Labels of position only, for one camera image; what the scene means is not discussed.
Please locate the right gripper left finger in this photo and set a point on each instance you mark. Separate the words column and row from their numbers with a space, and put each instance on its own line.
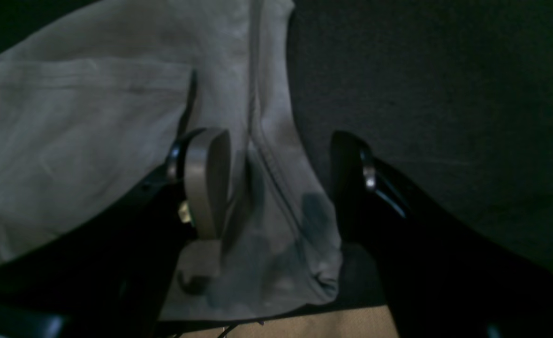
column 110, row 276

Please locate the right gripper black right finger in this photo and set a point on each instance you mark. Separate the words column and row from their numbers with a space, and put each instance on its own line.
column 440, row 278

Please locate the grey T-shirt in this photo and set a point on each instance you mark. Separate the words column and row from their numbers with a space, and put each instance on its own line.
column 90, row 104

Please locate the black table cloth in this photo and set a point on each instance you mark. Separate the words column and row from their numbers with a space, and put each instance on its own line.
column 455, row 94

